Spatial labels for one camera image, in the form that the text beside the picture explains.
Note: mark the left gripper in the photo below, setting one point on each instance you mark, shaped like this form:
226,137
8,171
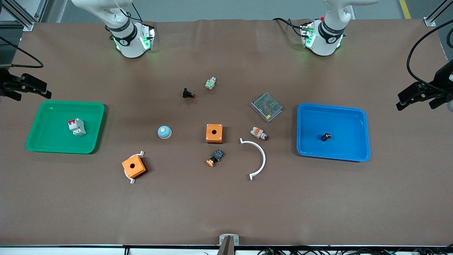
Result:
442,77

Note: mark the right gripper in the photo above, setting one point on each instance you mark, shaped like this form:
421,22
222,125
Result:
4,82

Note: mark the white red circuit breaker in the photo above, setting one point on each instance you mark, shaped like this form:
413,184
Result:
76,127

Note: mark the black cylindrical capacitor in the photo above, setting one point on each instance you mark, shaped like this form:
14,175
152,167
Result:
326,137

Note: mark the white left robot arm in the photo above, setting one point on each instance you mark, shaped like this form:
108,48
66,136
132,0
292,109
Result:
325,39

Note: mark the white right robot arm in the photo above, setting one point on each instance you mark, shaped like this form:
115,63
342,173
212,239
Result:
129,42

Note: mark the green plastic tray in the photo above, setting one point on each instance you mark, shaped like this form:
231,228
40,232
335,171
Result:
53,141

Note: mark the blue plastic tray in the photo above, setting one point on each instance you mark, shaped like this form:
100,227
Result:
332,120

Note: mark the orange push button box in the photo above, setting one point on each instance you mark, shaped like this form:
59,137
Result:
134,170
214,136

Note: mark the blue beige dome buzzer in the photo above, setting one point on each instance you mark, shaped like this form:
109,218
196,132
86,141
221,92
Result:
164,132

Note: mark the metal mesh power supply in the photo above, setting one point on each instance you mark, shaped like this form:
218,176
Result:
267,107

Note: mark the black red push button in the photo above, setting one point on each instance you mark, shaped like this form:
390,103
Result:
186,93

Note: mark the red white orange push button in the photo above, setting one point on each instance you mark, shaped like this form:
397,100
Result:
258,133

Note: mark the green white indicator light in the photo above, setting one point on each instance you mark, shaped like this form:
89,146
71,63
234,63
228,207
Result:
210,83

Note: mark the orange black push button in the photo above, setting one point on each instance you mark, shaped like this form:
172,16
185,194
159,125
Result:
216,156

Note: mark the brown table mat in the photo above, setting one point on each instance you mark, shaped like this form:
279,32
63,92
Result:
226,205

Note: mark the aluminium frame post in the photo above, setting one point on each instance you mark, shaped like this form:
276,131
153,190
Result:
434,14
21,16

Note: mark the grey metal camera bracket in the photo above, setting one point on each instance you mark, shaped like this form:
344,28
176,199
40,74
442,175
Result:
228,244

